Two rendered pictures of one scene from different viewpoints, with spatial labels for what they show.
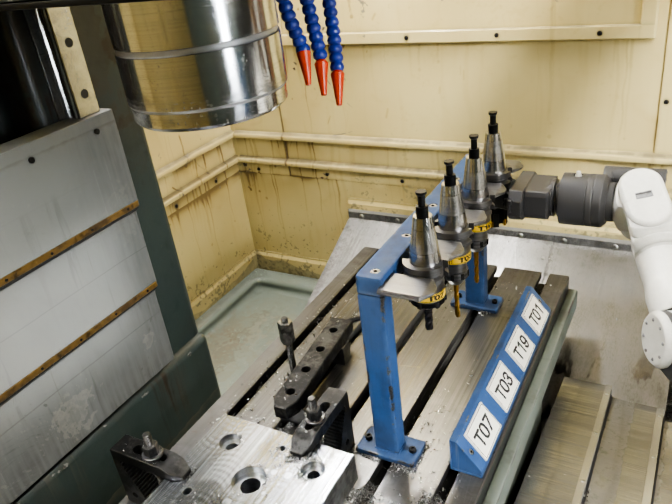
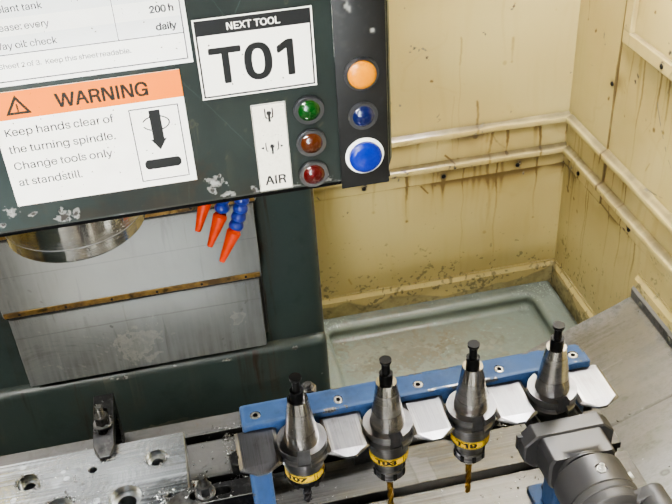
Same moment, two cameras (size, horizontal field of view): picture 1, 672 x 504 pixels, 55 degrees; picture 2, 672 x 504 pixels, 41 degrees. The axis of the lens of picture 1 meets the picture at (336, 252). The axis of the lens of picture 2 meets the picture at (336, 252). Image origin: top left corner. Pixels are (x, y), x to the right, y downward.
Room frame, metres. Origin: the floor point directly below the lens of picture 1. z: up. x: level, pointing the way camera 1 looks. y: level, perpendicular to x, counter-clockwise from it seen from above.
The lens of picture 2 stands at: (0.29, -0.74, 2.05)
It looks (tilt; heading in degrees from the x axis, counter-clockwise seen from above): 35 degrees down; 48
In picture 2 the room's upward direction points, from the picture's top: 4 degrees counter-clockwise
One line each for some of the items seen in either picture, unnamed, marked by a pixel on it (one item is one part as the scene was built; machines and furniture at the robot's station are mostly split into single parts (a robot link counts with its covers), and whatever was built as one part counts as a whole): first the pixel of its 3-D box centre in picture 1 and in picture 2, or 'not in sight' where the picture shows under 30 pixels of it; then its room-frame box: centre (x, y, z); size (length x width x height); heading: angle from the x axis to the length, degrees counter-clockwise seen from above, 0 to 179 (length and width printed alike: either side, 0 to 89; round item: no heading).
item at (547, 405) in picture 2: (493, 175); (551, 393); (1.05, -0.29, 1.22); 0.06 x 0.06 x 0.03
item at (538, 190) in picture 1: (551, 195); (581, 466); (1.00, -0.38, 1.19); 0.13 x 0.12 x 0.10; 148
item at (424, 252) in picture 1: (423, 237); (299, 418); (0.77, -0.12, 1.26); 0.04 x 0.04 x 0.07
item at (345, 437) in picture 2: (439, 249); (345, 436); (0.82, -0.15, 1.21); 0.07 x 0.05 x 0.01; 58
